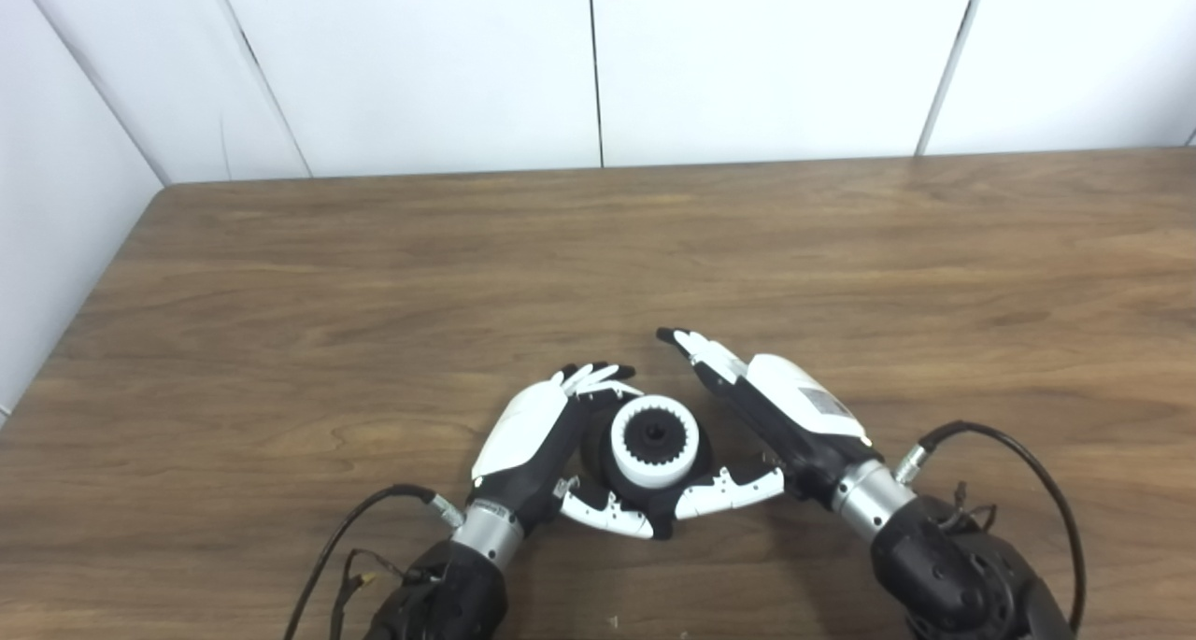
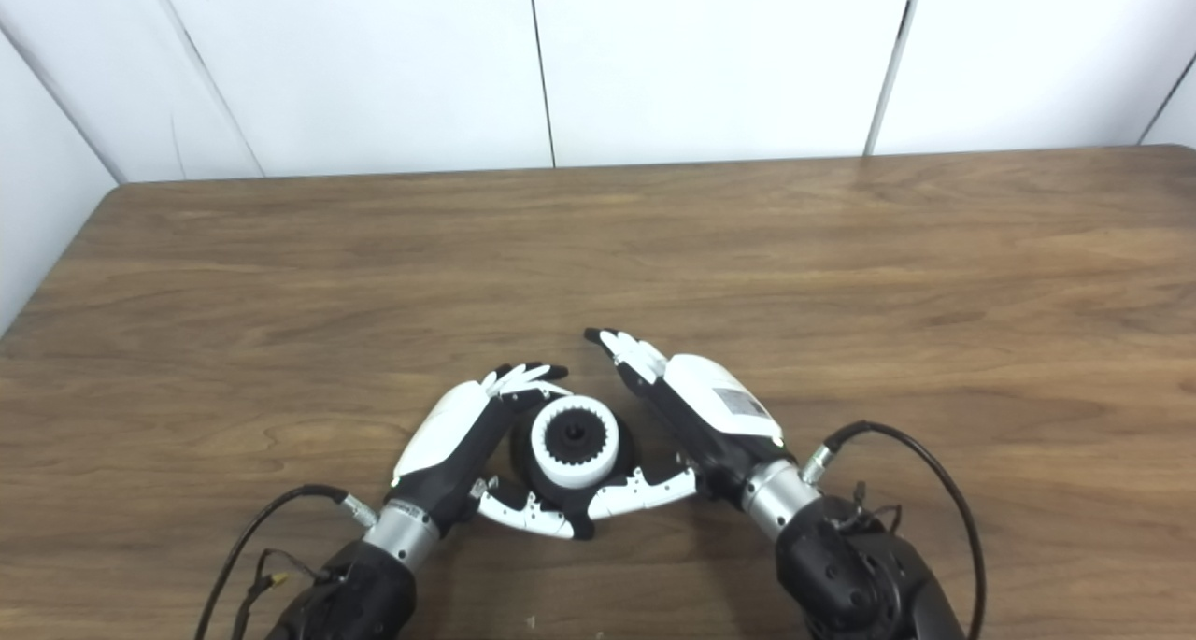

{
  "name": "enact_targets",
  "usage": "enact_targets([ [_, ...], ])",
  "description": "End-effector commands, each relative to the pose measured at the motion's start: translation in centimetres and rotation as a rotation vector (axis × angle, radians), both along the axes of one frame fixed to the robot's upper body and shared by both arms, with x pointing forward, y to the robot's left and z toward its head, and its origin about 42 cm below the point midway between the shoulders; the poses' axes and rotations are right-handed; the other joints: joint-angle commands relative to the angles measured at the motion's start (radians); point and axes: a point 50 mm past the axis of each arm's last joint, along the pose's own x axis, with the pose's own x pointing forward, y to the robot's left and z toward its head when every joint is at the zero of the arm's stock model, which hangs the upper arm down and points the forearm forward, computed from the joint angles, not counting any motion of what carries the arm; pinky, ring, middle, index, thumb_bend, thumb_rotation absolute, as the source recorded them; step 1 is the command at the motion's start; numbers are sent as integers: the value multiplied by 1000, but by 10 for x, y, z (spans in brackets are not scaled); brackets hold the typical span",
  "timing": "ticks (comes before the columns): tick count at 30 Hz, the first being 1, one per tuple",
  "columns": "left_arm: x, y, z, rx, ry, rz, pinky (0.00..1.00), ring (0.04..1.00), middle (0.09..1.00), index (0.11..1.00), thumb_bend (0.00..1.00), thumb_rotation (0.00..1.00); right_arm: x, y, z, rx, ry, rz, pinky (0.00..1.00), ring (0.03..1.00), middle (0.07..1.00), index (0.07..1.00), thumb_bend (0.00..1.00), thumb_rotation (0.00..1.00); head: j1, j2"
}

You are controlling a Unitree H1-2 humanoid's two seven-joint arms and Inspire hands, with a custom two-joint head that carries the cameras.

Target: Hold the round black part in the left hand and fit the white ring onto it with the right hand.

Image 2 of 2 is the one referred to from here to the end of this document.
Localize thin left arm wires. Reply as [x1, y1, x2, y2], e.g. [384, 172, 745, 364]
[232, 548, 330, 640]

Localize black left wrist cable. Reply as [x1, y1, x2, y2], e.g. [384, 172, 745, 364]
[194, 485, 379, 640]

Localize white and black left hand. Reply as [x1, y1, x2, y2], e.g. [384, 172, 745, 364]
[388, 363, 599, 540]

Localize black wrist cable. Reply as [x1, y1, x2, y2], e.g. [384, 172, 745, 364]
[194, 485, 379, 640]
[802, 420, 987, 640]

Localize white and black right hand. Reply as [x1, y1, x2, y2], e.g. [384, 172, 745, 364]
[584, 328, 786, 521]

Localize thin arm wires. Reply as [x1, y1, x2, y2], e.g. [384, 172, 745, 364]
[836, 481, 904, 534]
[232, 548, 330, 640]

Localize white toothed ring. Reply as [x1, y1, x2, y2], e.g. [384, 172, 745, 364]
[531, 395, 621, 490]

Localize round black part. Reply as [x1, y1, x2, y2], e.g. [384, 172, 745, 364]
[509, 397, 641, 510]

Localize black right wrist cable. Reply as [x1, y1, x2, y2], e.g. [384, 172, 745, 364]
[802, 420, 987, 640]

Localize thin right arm wires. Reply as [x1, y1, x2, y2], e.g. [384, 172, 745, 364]
[836, 481, 904, 534]

